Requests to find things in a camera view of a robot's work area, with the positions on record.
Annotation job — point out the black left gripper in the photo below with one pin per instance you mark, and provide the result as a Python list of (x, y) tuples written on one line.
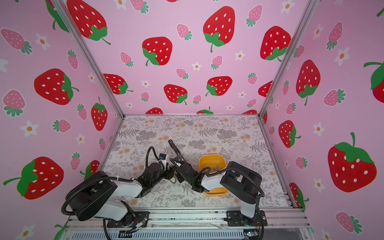
[(170, 172)]

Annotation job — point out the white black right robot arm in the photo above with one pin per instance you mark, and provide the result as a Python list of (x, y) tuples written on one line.
[(242, 182)]

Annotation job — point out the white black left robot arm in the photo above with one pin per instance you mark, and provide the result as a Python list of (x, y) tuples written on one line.
[(93, 197)]

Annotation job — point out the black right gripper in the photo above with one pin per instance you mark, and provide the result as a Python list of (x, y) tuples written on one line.
[(177, 174)]

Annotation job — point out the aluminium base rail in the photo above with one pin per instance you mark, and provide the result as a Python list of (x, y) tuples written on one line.
[(197, 224)]

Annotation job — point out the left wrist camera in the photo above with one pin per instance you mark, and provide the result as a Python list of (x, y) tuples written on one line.
[(163, 160)]

